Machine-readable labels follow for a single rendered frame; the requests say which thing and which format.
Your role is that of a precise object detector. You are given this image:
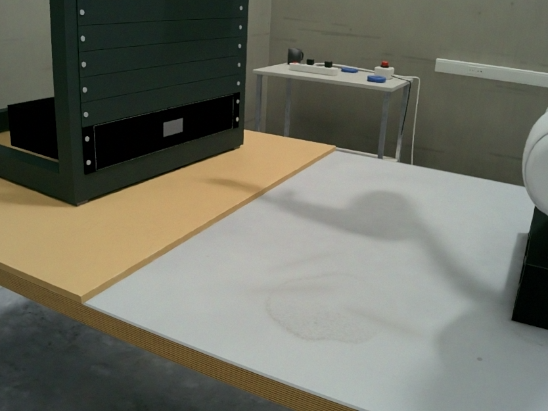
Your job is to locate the tan wooden board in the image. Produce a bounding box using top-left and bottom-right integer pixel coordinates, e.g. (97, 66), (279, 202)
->
(0, 130), (336, 304)

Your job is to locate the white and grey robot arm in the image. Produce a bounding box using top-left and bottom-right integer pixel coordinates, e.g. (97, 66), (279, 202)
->
(523, 109), (548, 215)

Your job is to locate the dark green metal rack frame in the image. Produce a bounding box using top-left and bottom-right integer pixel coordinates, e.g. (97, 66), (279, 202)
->
(0, 0), (249, 206)

